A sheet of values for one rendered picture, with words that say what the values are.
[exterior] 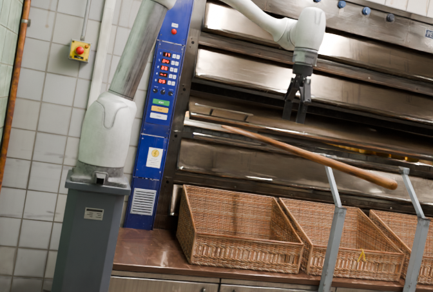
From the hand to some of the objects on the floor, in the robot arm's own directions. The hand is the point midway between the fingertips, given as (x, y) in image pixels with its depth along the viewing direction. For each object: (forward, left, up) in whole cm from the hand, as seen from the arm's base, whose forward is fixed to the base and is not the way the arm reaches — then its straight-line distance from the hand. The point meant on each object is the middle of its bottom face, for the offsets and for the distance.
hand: (292, 118), depth 170 cm
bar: (+39, +38, -132) cm, 143 cm away
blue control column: (-37, +182, -132) cm, 228 cm away
